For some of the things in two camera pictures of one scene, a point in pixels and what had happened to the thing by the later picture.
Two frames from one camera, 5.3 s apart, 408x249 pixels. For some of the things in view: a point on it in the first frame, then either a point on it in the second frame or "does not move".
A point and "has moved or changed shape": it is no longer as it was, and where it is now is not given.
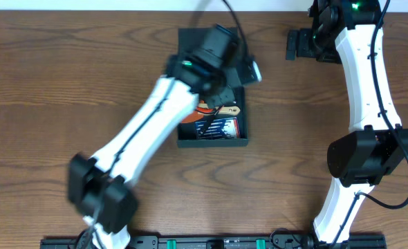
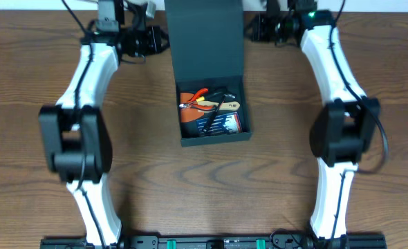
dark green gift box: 187,137 has moved or changed shape
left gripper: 221,95 to 154,39
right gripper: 301,36 to 256,32
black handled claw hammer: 210,121 does not move
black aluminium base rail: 217,241 does not move
